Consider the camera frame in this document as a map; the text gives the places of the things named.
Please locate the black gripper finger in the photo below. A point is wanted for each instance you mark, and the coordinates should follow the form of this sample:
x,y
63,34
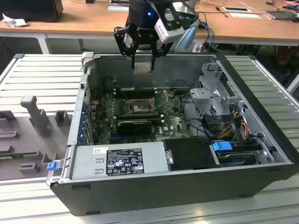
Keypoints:
x,y
152,63
119,44

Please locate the silver CPU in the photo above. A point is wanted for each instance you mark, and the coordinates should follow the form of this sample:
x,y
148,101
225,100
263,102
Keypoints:
x,y
142,68

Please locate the CPU socket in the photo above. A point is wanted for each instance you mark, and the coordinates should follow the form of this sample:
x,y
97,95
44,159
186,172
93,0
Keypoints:
x,y
140,107

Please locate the round coin battery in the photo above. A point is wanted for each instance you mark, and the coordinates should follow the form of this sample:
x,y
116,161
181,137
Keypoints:
x,y
172,94

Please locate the wooden desk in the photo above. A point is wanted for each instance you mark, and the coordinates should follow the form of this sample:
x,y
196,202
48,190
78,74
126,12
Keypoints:
x,y
81,21

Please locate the white power adapter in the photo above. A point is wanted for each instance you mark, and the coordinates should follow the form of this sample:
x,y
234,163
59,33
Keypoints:
x,y
197,46

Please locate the green motherboard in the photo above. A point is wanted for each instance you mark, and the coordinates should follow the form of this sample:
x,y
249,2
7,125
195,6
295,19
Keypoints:
x,y
172,123

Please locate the black graphics card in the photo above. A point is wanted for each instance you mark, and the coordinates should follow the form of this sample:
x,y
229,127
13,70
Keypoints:
x,y
133,128

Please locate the silver metal drive cage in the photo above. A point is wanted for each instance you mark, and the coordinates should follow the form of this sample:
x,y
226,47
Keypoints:
x,y
210,100

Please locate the black box on desk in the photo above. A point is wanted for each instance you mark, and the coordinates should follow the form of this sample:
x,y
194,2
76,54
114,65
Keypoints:
x,y
30,9

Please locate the white framed tablet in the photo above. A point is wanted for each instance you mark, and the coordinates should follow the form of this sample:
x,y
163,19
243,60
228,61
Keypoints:
x,y
236,9

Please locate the black plastic shroud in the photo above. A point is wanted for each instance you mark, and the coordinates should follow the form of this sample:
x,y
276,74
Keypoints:
x,y
189,154

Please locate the crumpled white paper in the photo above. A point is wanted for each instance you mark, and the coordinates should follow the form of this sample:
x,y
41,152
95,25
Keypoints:
x,y
14,21

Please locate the hard disk in blue carrier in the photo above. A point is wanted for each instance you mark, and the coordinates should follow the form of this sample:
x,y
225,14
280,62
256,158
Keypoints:
x,y
222,147

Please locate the grey power supply unit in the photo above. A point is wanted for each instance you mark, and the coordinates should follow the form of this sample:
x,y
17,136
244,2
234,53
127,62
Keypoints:
x,y
84,161

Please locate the black open PC case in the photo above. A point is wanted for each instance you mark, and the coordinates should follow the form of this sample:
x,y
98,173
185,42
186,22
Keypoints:
x,y
140,196

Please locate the grey parts rack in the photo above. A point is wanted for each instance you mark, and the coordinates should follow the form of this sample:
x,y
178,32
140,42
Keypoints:
x,y
23,140

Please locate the grey notebook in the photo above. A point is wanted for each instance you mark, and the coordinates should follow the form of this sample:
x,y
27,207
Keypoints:
x,y
279,14

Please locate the blue case latch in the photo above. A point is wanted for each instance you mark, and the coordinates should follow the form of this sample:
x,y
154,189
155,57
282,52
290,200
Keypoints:
x,y
52,166

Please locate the green RAM stick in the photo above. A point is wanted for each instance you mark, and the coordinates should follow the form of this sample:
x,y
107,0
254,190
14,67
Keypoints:
x,y
18,154

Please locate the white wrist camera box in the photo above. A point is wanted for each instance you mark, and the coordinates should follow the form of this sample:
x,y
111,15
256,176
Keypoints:
x,y
168,32

